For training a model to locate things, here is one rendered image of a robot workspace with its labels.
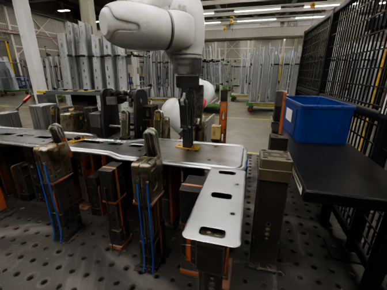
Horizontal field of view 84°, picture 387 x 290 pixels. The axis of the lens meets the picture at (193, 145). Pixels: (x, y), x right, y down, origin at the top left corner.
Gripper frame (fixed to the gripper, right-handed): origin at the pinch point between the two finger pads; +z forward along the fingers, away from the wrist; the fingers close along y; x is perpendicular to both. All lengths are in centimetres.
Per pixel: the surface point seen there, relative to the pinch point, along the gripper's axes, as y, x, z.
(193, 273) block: 23.1, 8.1, 34.0
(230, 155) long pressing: 1.4, 15.1, 4.9
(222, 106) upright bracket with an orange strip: -14.9, 9.6, -8.9
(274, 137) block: 3.2, 27.7, -2.9
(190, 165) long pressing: 11.5, 4.2, 5.4
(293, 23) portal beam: -1136, 181, -242
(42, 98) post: -30, -95, -7
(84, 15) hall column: -604, -519, -196
